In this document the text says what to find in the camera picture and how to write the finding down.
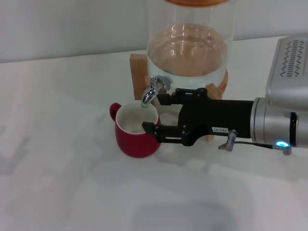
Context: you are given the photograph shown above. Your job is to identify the chrome faucet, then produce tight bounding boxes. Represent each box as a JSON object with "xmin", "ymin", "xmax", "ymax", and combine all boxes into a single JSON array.
[{"xmin": 141, "ymin": 75, "xmax": 172, "ymax": 108}]

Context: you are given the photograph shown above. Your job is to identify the wooden dispenser stand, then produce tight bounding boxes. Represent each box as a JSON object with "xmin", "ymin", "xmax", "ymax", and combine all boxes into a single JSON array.
[{"xmin": 129, "ymin": 53, "xmax": 229, "ymax": 143}]

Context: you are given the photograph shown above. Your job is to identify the red ceramic cup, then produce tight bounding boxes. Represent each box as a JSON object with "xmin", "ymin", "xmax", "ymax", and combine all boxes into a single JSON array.
[{"xmin": 109, "ymin": 102, "xmax": 162, "ymax": 159}]

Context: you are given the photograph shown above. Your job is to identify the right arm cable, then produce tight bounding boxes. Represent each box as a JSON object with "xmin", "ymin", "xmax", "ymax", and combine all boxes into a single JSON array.
[{"xmin": 218, "ymin": 129, "xmax": 292, "ymax": 156}]

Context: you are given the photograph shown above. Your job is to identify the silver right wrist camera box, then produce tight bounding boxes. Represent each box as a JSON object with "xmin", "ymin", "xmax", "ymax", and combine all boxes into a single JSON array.
[{"xmin": 264, "ymin": 35, "xmax": 308, "ymax": 114}]

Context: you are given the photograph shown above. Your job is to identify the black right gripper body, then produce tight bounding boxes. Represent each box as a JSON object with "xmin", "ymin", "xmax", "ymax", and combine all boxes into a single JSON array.
[{"xmin": 175, "ymin": 88, "xmax": 255, "ymax": 147}]

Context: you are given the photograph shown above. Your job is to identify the glass water dispenser jar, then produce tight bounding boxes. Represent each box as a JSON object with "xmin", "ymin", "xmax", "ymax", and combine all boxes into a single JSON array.
[{"xmin": 146, "ymin": 0, "xmax": 235, "ymax": 92}]

